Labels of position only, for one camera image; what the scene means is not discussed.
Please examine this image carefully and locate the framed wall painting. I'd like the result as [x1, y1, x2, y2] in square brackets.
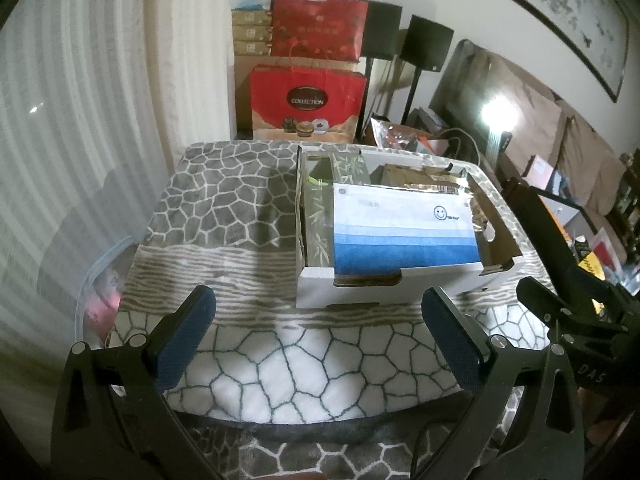
[469, 0, 631, 103]

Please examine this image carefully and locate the orange box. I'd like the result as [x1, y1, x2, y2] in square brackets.
[542, 202, 573, 246]

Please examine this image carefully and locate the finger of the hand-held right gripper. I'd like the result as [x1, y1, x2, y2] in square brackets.
[516, 276, 627, 343]
[566, 263, 640, 318]

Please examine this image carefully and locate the grey white patterned blanket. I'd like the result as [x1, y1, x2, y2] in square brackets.
[107, 140, 556, 480]

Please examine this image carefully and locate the brown sofa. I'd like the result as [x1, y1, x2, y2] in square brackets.
[430, 40, 640, 261]

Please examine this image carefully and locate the black storage box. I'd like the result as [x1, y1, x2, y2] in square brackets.
[500, 177, 640, 291]

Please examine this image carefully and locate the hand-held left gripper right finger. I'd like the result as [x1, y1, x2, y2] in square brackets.
[410, 287, 586, 480]

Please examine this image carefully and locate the blue white tissue pack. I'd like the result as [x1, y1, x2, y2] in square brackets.
[331, 183, 483, 276]

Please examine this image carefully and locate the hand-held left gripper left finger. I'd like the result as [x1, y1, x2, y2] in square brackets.
[50, 285, 218, 480]

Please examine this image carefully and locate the white cardboard box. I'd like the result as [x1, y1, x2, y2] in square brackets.
[295, 144, 523, 311]

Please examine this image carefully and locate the brown sofa cushion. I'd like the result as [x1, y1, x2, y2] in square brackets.
[487, 57, 568, 176]
[557, 115, 616, 196]

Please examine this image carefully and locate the large gold tissue pack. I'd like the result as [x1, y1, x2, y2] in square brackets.
[375, 161, 498, 241]

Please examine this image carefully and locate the bamboo print tissue pack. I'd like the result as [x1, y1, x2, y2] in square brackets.
[302, 154, 373, 268]

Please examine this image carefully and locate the small grey box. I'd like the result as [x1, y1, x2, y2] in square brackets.
[417, 107, 446, 133]

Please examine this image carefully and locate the clear plastic zip bag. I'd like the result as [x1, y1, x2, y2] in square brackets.
[75, 240, 136, 351]

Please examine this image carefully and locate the yellow booklet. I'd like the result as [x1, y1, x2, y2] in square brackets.
[577, 252, 608, 276]

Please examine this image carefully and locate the red gift bag oval label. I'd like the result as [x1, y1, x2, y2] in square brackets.
[248, 64, 367, 142]

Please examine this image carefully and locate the red patterned gift box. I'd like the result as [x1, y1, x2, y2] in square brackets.
[270, 0, 370, 61]

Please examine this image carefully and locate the white curtain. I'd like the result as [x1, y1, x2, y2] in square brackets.
[0, 0, 241, 361]

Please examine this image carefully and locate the red item in clear bag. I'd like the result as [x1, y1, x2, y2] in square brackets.
[592, 227, 626, 266]

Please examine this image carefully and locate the black speaker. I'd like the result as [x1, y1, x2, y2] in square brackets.
[402, 15, 455, 72]
[361, 1, 403, 60]

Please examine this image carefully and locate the gold tissue box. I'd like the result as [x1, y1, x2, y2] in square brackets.
[231, 8, 273, 27]
[232, 25, 273, 42]
[233, 40, 273, 57]

